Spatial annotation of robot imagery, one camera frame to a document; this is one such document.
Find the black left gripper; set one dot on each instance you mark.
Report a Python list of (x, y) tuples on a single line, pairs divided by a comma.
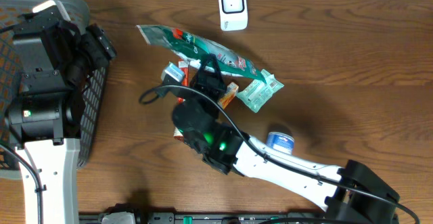
[(99, 42)]

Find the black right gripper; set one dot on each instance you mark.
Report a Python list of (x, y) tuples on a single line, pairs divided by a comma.
[(204, 84)]

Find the green 3M gloves package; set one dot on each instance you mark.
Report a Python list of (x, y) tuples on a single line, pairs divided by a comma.
[(193, 49)]

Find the red box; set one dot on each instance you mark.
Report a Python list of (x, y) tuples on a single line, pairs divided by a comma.
[(184, 66)]

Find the orange Kleenex tissue pack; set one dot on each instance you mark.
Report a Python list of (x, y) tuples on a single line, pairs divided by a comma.
[(229, 95)]

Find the mint green wipes pack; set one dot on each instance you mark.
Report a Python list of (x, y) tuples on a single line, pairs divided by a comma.
[(257, 93)]

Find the green lid jar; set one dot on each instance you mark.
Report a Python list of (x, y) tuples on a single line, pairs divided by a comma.
[(178, 135)]

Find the white cotton swab tub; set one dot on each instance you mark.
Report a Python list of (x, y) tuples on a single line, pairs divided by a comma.
[(280, 142)]

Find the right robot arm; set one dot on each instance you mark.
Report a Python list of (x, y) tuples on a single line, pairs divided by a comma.
[(350, 194)]

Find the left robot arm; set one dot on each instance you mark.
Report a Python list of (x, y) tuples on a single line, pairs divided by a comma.
[(44, 121)]

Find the white barcode scanner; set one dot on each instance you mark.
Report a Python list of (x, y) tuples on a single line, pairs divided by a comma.
[(233, 15)]

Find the grey plastic shopping basket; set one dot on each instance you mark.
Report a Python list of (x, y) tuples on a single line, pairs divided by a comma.
[(11, 69)]

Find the black mounting rail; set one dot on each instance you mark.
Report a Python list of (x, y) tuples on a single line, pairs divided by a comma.
[(205, 218)]

